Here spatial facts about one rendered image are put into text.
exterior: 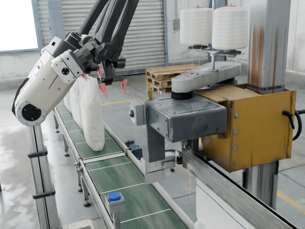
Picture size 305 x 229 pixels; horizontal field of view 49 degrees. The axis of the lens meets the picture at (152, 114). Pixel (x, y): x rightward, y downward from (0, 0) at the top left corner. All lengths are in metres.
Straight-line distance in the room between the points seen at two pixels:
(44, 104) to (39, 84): 0.13
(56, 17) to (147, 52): 2.60
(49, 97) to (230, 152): 0.96
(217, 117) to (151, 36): 8.20
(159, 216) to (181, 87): 1.19
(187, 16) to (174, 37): 8.19
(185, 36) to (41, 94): 0.79
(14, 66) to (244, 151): 7.79
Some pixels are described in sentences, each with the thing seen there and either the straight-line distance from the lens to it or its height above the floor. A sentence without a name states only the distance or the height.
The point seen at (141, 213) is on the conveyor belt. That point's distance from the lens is 2.38.
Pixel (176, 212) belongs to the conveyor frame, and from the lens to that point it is 2.39.
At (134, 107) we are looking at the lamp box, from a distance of 1.36.
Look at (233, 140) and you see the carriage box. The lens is 1.42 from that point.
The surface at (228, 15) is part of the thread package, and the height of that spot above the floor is 1.66.
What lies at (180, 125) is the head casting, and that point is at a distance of 1.20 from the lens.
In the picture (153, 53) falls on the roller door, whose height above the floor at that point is 0.53.
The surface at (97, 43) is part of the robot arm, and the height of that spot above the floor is 1.55.
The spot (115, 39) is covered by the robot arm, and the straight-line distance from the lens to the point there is 1.70.
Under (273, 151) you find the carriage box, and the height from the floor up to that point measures 1.08.
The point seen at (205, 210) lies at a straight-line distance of 1.46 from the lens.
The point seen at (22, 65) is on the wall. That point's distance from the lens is 8.86.
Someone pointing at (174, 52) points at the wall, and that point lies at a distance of 9.80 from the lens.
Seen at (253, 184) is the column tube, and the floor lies 0.88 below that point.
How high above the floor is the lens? 1.69
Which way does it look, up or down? 17 degrees down
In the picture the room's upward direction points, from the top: 3 degrees counter-clockwise
